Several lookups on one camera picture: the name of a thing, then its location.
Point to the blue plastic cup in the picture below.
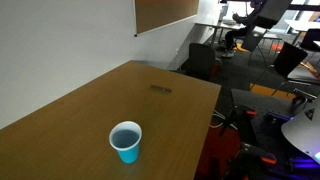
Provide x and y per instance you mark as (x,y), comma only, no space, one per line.
(125,138)

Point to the black chair right edge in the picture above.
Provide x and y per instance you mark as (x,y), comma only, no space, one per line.
(308,42)

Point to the white background desk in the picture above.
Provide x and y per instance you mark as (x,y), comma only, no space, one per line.
(217,25)

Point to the black office chair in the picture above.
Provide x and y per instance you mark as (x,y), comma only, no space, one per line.
(200,61)

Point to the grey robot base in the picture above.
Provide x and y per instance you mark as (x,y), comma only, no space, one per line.
(303,132)

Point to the black perforated robot table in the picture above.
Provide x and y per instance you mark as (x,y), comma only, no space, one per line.
(265,153)

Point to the seated person in black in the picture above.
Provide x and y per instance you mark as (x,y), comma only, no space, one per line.
(247,22)

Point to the black tilted chair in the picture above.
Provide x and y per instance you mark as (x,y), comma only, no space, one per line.
(286,61)

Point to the cork notice board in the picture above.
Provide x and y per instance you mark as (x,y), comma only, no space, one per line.
(152,14)

